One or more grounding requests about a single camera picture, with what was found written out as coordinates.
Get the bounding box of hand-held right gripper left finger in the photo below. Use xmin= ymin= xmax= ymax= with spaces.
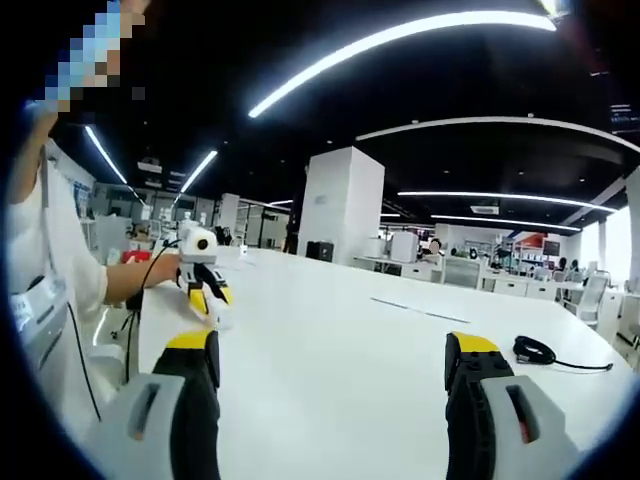
xmin=99 ymin=328 xmax=222 ymax=480

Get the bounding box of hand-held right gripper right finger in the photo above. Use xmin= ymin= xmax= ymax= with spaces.
xmin=444 ymin=330 xmax=581 ymax=480

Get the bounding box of black Type-C cable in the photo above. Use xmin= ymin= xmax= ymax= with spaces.
xmin=513 ymin=334 xmax=615 ymax=372

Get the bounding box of white desk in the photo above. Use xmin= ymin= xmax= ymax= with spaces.
xmin=107 ymin=244 xmax=639 ymax=480

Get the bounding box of straight ceiling light strip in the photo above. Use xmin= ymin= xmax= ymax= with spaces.
xmin=179 ymin=149 xmax=219 ymax=194
xmin=83 ymin=124 xmax=129 ymax=185

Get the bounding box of black cube box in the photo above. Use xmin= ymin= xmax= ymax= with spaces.
xmin=305 ymin=240 xmax=335 ymax=261

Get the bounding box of row of white office desks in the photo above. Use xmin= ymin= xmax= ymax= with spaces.
xmin=353 ymin=253 xmax=586 ymax=302

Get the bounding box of white chest-worn device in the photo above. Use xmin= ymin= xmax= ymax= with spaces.
xmin=9 ymin=279 xmax=69 ymax=371

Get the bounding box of office chair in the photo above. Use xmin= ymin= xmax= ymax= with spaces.
xmin=574 ymin=269 xmax=611 ymax=326

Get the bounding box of white boxy machine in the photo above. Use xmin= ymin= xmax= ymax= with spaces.
xmin=389 ymin=232 xmax=419 ymax=264

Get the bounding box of long ceiling light strip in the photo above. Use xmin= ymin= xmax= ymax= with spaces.
xmin=430 ymin=214 xmax=581 ymax=232
xmin=397 ymin=191 xmax=616 ymax=214

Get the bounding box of curved ceiling light strip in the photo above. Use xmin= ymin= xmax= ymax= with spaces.
xmin=248 ymin=10 xmax=557 ymax=119

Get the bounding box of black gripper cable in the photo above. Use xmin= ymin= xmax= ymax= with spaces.
xmin=123 ymin=238 xmax=182 ymax=385

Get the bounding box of black device cable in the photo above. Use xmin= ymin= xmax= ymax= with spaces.
xmin=65 ymin=299 xmax=104 ymax=424

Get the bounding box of grey lanyard strap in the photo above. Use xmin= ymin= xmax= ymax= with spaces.
xmin=38 ymin=144 xmax=54 ymax=211

